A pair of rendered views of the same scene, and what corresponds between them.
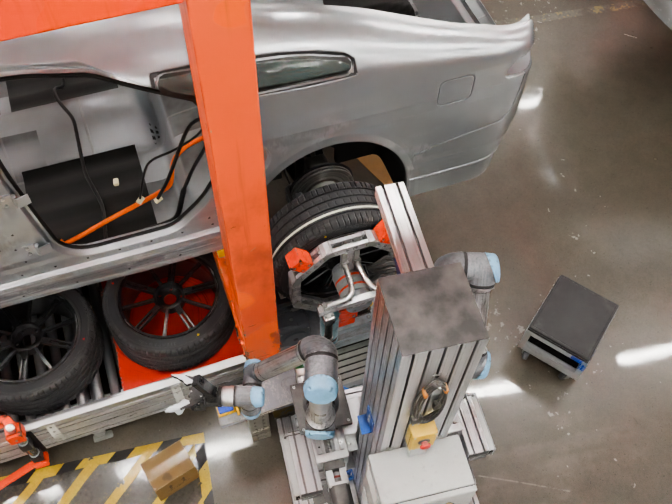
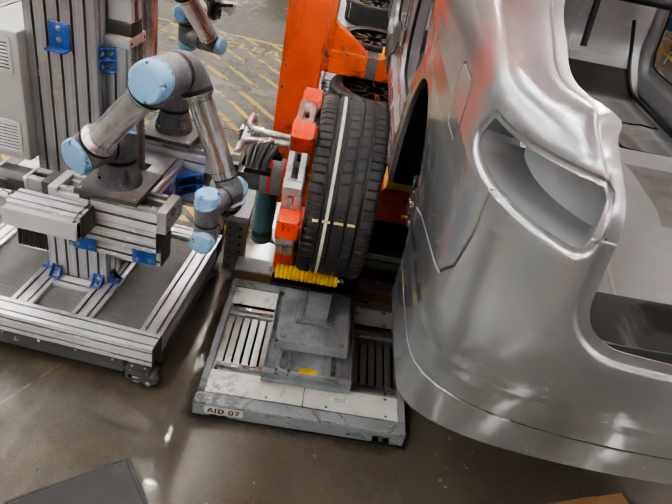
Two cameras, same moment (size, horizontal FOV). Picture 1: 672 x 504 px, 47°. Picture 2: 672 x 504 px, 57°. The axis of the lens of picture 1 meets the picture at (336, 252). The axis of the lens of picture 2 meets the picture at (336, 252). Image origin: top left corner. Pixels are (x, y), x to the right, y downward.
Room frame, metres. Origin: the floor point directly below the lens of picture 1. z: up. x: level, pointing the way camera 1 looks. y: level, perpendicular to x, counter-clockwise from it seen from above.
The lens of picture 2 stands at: (2.66, -1.92, 1.94)
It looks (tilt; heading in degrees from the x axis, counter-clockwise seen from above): 34 degrees down; 109
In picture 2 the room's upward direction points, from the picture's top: 12 degrees clockwise
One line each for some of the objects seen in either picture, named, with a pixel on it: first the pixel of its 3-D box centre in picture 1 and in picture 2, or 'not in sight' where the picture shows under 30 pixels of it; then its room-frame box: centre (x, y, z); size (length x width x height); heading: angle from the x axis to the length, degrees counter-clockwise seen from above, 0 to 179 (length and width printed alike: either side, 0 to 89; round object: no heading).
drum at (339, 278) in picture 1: (351, 286); (277, 176); (1.75, -0.08, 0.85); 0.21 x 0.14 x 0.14; 22
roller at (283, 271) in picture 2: not in sight; (306, 275); (1.95, -0.13, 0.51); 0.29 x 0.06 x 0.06; 22
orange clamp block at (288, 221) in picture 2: not in sight; (287, 224); (1.94, -0.34, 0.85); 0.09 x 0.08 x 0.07; 112
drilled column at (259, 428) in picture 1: (257, 415); (236, 230); (1.35, 0.36, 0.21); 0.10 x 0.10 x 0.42; 22
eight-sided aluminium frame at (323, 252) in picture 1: (346, 273); (296, 180); (1.82, -0.05, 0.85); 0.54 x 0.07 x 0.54; 112
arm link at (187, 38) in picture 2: (250, 402); (190, 37); (1.07, 0.30, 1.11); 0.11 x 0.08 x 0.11; 1
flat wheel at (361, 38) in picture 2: not in sight; (372, 50); (0.82, 3.37, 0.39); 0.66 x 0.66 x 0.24
